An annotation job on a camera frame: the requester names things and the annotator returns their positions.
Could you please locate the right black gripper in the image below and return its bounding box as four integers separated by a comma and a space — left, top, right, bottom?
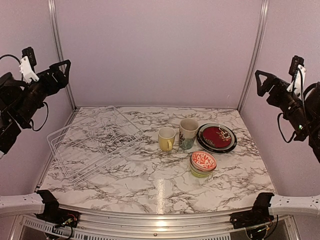
255, 69, 315, 137

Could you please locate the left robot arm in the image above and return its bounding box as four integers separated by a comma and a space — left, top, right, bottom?
0, 60, 71, 223

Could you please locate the front aluminium rail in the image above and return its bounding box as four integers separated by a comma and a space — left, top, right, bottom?
9, 205, 301, 240

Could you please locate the green patterned tall mug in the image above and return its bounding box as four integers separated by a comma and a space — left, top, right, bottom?
179, 118, 199, 150

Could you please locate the aluminium frame post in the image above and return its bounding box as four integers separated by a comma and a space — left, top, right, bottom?
237, 0, 270, 113
48, 0, 77, 111

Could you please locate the black rimmed beige plate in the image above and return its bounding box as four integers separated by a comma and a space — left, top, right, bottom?
196, 122, 238, 154

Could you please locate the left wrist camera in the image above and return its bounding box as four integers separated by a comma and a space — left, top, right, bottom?
19, 46, 40, 84

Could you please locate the white wire dish rack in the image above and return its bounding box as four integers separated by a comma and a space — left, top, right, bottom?
47, 106, 144, 186

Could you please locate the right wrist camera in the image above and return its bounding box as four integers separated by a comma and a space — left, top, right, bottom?
286, 55, 307, 97

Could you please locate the light green flower plate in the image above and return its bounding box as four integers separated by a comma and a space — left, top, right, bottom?
198, 123, 236, 151

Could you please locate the yellow mug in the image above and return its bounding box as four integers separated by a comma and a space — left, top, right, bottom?
158, 127, 176, 152

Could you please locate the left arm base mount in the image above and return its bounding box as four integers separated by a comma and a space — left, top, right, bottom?
35, 207, 80, 240

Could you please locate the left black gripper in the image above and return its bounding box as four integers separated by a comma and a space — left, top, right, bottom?
12, 58, 70, 125

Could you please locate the lime green bowl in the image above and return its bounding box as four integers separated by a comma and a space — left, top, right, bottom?
190, 168, 213, 178

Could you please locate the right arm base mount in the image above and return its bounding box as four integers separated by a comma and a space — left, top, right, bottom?
229, 210, 279, 240

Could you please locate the right aluminium frame post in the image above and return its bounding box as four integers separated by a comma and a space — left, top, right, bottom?
237, 0, 270, 113

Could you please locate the pale green cup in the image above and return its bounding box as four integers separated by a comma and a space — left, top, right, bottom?
189, 160, 217, 174

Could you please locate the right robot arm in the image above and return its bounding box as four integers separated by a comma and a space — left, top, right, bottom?
230, 66, 320, 228

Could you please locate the pink white small bowl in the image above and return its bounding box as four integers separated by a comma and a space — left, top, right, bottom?
190, 151, 217, 168

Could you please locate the left aluminium frame post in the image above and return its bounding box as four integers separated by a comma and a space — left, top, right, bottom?
48, 0, 77, 111

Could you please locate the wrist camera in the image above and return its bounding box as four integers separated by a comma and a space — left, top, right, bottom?
286, 55, 307, 97
19, 46, 40, 84

